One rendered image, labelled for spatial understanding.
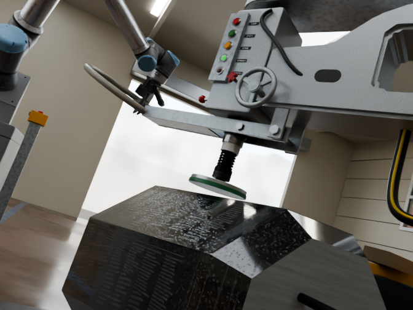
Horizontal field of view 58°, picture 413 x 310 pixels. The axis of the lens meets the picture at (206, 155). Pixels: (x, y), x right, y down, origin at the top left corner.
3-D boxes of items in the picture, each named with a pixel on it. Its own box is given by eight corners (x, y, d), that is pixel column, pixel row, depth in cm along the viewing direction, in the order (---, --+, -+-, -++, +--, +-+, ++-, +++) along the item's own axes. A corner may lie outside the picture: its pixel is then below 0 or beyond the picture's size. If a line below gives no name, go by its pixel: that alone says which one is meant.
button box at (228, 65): (228, 84, 137) (252, 16, 142) (225, 80, 135) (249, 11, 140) (211, 83, 142) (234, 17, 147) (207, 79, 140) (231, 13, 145)
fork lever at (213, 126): (301, 157, 134) (305, 144, 135) (281, 138, 119) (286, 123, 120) (163, 128, 175) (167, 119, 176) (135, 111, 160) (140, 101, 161)
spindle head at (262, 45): (312, 149, 134) (344, 39, 142) (291, 125, 117) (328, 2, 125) (228, 136, 156) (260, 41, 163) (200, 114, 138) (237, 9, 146)
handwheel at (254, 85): (279, 120, 124) (291, 80, 127) (267, 107, 117) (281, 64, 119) (241, 116, 133) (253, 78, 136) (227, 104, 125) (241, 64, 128)
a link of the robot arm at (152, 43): (145, 40, 188) (165, 56, 193) (148, 32, 197) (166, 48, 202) (134, 54, 192) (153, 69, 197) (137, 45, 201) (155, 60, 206)
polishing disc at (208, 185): (177, 178, 141) (180, 169, 142) (223, 196, 152) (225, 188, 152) (208, 183, 122) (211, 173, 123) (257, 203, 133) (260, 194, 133)
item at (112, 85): (184, 141, 186) (188, 136, 186) (113, 96, 147) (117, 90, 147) (136, 99, 216) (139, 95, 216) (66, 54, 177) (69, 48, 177)
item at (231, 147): (241, 157, 140) (244, 148, 141) (232, 151, 135) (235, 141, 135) (225, 154, 144) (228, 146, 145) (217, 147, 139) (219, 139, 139)
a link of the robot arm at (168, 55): (165, 48, 204) (179, 59, 209) (151, 67, 205) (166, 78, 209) (168, 49, 196) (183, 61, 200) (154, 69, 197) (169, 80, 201)
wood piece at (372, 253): (388, 268, 149) (391, 256, 150) (414, 276, 141) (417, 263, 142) (360, 257, 139) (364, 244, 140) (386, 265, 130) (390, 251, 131)
